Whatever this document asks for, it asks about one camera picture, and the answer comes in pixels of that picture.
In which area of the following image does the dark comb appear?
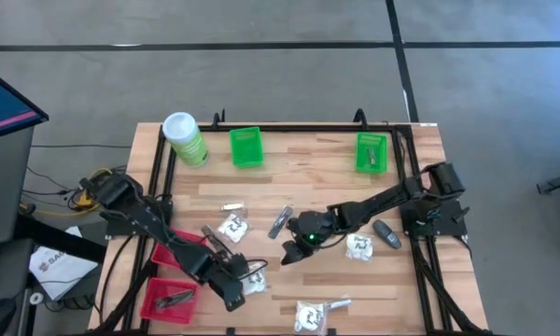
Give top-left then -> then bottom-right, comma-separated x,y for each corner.
153,288 -> 198,312
200,224 -> 230,253

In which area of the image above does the black oval travel shaver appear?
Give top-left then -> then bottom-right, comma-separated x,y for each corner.
371,218 -> 403,251

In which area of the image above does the black aluminium table frame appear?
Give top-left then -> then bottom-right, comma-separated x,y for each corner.
91,107 -> 494,336

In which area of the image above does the clear bag of cotton balls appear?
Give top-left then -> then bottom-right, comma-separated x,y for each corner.
216,212 -> 252,245
240,260 -> 268,297
292,300 -> 328,335
344,231 -> 374,262

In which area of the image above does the black beam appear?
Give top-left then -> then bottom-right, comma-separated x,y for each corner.
13,213 -> 107,263

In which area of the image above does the grey cabinet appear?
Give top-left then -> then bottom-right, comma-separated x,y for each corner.
0,125 -> 36,247

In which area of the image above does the white printed booklet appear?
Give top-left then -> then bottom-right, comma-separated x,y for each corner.
28,226 -> 100,301

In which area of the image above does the yellow floor cable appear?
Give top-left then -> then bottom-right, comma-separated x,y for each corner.
21,167 -> 114,218

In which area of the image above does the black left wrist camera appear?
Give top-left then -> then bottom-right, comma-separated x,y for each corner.
212,278 -> 247,314

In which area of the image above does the red plastic basket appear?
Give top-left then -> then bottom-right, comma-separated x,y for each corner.
139,277 -> 201,326
150,229 -> 207,271

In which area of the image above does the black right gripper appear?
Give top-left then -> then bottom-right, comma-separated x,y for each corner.
279,209 -> 340,267

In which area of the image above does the green plastic basket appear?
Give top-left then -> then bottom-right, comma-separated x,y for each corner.
354,132 -> 389,175
229,126 -> 265,170

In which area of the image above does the silver screw bag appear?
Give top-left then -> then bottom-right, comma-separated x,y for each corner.
267,204 -> 295,241

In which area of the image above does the green disinfecting wipes canister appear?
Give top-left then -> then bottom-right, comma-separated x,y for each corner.
161,111 -> 211,169

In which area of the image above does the monitor with blue screen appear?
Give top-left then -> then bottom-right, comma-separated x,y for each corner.
0,63 -> 50,144

